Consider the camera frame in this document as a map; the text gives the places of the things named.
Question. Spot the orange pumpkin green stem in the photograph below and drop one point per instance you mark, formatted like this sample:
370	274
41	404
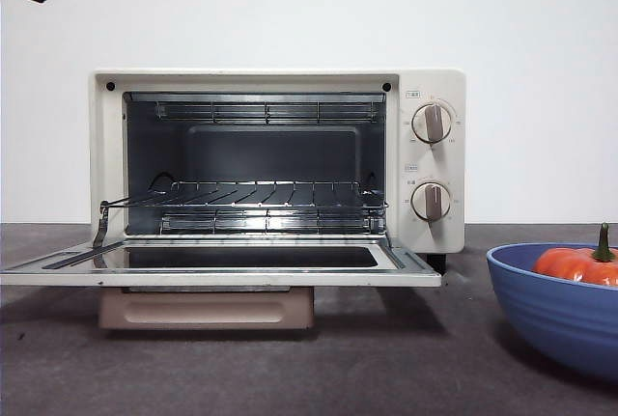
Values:
565	264

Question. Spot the blue ribbed bowl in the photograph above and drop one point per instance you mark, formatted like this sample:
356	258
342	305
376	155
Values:
555	319

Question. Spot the cream Toshiba toaster oven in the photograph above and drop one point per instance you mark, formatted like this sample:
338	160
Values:
434	83

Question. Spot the beige oven knob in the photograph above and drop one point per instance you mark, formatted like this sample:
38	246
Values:
433	122
432	201

